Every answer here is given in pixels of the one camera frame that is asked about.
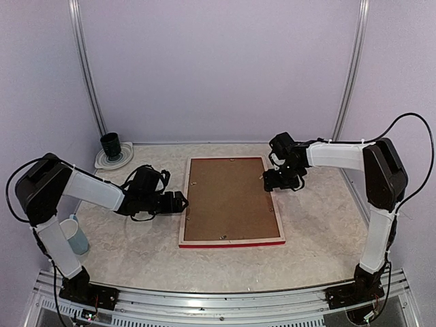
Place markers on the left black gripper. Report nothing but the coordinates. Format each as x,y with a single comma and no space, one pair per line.
169,207

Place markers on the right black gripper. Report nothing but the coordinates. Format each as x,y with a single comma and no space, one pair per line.
271,181

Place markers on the red wooden picture frame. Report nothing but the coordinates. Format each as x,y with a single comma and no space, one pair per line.
231,243

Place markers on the brown backing board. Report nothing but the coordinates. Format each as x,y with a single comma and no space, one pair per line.
228,197

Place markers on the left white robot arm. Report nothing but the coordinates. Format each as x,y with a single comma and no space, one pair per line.
45,181

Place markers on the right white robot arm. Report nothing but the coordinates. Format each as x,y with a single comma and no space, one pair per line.
385,182

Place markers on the white round plate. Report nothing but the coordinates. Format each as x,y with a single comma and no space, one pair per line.
104,162

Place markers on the black cup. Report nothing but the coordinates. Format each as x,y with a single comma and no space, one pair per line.
111,145

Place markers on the light blue paper cup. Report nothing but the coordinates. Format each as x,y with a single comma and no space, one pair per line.
74,235

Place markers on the front aluminium rail base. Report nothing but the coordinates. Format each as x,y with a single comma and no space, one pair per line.
306,306

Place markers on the right aluminium corner post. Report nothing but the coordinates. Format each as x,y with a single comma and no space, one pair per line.
353,68

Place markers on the aluminium corner post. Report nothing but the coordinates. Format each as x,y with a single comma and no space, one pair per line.
75,15
353,68

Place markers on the left aluminium corner post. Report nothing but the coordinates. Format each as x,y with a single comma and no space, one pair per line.
75,15

